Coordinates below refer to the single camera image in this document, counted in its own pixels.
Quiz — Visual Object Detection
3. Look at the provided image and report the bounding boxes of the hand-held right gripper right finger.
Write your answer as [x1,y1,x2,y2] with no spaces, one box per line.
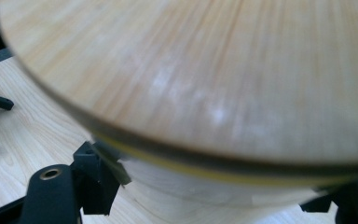
[299,172,358,224]

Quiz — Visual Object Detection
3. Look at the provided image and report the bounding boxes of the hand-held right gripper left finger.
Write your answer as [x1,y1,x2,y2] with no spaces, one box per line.
[71,141,132,217]

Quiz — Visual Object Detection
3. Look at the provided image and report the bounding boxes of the wooden cylinder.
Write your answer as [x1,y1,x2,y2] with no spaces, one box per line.
[0,0,358,216]

